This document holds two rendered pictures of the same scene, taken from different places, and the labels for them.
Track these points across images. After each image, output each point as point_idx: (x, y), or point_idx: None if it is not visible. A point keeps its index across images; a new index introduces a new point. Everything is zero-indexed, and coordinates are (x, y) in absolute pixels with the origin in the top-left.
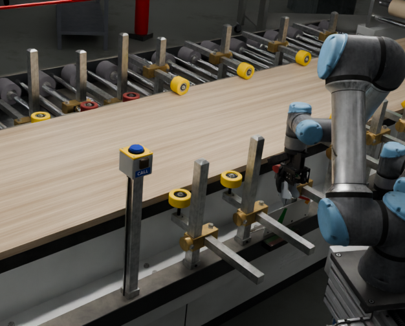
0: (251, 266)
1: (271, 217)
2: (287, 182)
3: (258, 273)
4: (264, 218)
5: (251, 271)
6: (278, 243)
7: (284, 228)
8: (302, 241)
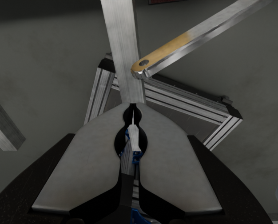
0: None
1: (132, 15)
2: (141, 196)
3: (5, 146)
4: (105, 5)
5: None
6: (175, 2)
7: (132, 84)
8: (135, 133)
